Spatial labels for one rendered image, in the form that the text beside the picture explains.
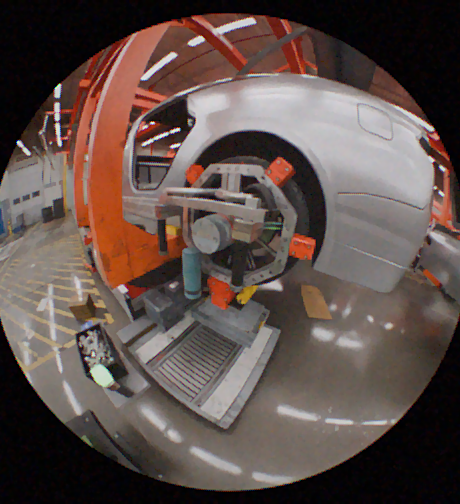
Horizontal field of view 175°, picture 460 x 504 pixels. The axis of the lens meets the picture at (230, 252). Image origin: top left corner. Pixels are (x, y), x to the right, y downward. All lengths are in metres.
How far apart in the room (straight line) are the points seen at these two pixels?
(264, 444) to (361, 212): 1.22
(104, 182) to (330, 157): 0.93
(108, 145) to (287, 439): 1.71
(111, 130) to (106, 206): 0.35
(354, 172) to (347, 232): 0.24
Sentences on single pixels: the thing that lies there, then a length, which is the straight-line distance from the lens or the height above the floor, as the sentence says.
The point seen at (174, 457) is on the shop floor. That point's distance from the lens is 1.08.
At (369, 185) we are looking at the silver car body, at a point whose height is 1.16.
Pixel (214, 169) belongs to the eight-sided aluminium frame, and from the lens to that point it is 0.66.
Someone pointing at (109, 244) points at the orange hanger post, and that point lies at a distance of 0.80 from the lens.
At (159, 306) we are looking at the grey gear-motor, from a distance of 0.89.
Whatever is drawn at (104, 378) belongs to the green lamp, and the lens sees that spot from 0.45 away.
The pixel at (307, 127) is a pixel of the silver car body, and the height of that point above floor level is 1.34.
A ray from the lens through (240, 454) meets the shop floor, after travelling 1.06.
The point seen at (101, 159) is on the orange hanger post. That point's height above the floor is 1.16.
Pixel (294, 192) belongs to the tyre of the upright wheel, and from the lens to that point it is 0.62.
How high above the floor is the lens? 1.03
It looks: 25 degrees down
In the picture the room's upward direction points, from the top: 6 degrees clockwise
